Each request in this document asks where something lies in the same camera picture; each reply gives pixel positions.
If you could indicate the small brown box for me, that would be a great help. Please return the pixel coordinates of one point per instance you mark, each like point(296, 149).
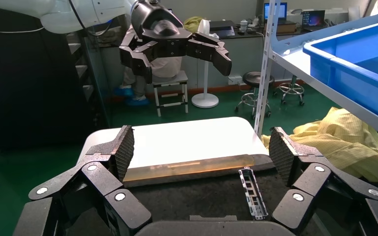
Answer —
point(286, 28)

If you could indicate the laptop with blue screen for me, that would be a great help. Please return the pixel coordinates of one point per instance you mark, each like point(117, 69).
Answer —
point(281, 11)

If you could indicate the blue plastic bin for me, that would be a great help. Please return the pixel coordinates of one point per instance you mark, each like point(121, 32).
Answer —
point(355, 81)

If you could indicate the amber tape strip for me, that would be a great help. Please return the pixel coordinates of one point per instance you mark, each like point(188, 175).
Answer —
point(189, 167)

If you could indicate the yellow grid cloth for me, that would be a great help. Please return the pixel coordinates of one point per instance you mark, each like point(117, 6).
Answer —
point(339, 140)

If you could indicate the silver metal channel part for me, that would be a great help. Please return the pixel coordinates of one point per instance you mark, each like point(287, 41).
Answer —
point(260, 215)

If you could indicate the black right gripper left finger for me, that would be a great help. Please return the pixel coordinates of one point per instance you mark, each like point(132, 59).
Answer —
point(101, 177)

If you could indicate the white jar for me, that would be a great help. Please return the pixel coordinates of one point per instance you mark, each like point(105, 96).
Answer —
point(243, 25)

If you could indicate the white desk with black top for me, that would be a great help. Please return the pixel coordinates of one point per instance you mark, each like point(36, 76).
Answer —
point(241, 55)

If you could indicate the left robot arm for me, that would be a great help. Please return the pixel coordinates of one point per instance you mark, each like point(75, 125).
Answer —
point(58, 15)

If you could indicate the seated person in white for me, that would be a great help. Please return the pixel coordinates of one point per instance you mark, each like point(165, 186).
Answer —
point(166, 66)

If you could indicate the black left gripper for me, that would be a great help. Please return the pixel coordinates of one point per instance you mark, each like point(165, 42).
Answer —
point(161, 27)

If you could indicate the black round stool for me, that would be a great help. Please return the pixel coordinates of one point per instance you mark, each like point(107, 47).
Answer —
point(252, 79)
point(290, 88)

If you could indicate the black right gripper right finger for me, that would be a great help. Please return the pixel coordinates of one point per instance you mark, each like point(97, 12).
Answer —
point(309, 182)

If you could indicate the black robot torso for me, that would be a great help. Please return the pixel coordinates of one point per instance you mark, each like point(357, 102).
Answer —
point(19, 91)

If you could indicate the white square stool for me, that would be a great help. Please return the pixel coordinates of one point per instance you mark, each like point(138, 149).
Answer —
point(176, 79)

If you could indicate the white metal shelf rack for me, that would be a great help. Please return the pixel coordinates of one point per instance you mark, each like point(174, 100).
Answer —
point(293, 62)

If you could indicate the yellow crumpled cloth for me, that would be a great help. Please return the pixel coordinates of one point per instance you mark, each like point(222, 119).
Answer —
point(191, 23)

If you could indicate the black desktop device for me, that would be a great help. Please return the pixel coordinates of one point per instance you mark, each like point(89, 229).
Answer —
point(222, 26)

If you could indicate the laptop with dark screen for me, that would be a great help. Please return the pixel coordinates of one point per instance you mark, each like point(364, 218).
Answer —
point(313, 18)

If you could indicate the white floor stand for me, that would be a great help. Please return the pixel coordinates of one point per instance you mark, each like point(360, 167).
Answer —
point(204, 100)

